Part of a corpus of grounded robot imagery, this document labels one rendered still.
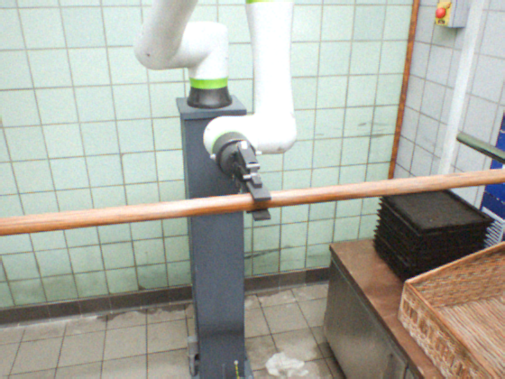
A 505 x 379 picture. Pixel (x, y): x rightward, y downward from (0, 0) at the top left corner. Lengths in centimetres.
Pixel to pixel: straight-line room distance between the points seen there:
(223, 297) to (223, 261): 16
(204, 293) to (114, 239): 71
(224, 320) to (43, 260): 99
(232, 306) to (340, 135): 100
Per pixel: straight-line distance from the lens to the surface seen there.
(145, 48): 126
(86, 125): 198
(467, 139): 132
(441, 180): 90
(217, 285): 164
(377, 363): 162
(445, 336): 131
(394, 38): 219
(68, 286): 238
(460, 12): 193
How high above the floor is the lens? 154
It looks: 25 degrees down
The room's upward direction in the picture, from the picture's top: straight up
